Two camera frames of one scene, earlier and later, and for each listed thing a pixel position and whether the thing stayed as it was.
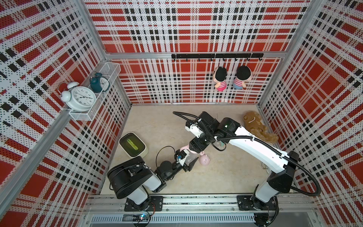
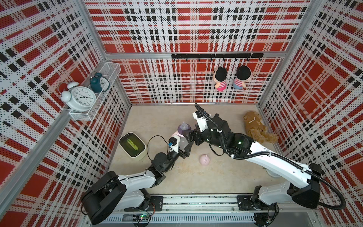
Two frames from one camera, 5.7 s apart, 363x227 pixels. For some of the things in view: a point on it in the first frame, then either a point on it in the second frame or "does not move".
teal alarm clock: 99,83 does not move
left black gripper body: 176,167 to 173,156
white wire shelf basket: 101,82 does not move
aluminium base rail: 110,209 does not move
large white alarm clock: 78,98 does not move
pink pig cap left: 204,160 does not move
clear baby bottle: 190,158 to 183,144
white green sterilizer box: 133,145 does not move
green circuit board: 142,217 does not move
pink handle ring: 202,153 to 177,134
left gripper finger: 192,164 to 187,149
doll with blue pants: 243,73 does not move
